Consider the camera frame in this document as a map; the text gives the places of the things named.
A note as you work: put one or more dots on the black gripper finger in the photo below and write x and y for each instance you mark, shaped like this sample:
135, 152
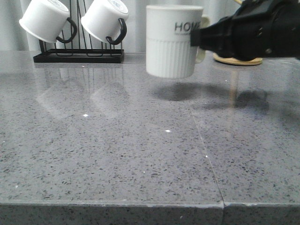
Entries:
216, 38

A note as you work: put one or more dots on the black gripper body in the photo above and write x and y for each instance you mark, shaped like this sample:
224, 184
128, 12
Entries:
266, 29

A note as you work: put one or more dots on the white HOME mug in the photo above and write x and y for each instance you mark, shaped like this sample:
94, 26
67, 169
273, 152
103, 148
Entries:
169, 53

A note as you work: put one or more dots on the wooden mug tree stand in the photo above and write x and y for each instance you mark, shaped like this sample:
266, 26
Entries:
236, 62

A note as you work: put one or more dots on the right white hanging mug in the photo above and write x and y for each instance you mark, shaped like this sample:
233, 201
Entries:
105, 20

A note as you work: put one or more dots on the white hanging mug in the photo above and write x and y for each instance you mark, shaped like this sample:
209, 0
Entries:
45, 20
105, 20

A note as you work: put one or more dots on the left white hanging mug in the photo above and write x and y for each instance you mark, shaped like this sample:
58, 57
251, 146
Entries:
45, 20

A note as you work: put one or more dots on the black wire mug rack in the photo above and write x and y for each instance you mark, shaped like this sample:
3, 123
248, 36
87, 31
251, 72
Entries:
84, 48

